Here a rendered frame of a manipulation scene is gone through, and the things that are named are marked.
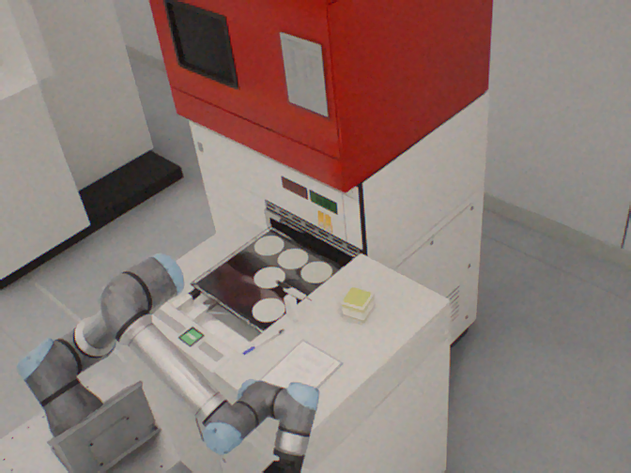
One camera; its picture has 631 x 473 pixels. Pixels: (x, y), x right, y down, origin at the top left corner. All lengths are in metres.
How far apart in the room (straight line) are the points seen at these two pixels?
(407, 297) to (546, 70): 1.62
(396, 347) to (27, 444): 1.08
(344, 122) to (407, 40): 0.31
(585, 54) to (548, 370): 1.34
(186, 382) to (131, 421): 0.44
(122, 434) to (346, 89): 1.10
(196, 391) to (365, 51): 0.99
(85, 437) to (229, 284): 0.70
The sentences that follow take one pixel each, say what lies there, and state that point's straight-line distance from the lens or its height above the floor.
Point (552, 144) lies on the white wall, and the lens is 3.66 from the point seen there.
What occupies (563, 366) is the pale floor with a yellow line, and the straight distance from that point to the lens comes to 3.34.
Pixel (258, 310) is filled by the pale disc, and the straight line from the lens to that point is 2.30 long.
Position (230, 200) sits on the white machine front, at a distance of 2.80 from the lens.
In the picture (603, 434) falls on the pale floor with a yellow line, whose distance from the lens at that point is 3.16.
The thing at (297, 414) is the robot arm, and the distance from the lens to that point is 1.68.
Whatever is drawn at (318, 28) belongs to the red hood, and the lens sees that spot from 1.93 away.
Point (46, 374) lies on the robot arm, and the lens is 2.07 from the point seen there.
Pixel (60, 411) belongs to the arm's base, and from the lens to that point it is 2.07.
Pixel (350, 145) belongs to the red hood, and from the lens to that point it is 2.10.
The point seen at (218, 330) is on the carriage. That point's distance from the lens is 2.30.
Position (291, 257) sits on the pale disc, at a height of 0.90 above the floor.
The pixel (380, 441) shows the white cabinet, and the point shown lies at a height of 0.64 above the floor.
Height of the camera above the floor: 2.51
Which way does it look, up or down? 40 degrees down
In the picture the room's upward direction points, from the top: 7 degrees counter-clockwise
